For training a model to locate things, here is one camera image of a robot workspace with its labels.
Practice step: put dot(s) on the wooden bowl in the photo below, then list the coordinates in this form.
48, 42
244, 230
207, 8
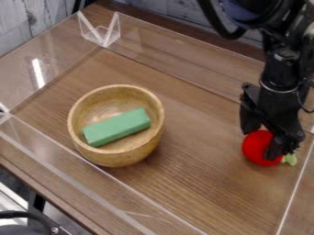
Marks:
107, 102

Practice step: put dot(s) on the clear acrylic tray walls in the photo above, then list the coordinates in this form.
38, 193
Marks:
193, 187

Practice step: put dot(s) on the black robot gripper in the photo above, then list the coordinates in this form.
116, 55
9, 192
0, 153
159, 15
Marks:
275, 110

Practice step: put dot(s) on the black metal table frame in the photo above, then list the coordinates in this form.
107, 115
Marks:
49, 222

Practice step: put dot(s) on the green rectangular block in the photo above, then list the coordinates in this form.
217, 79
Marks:
116, 127

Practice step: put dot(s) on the red plush fruit green stem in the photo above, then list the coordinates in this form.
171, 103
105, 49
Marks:
254, 145

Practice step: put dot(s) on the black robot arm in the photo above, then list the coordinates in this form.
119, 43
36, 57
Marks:
284, 22

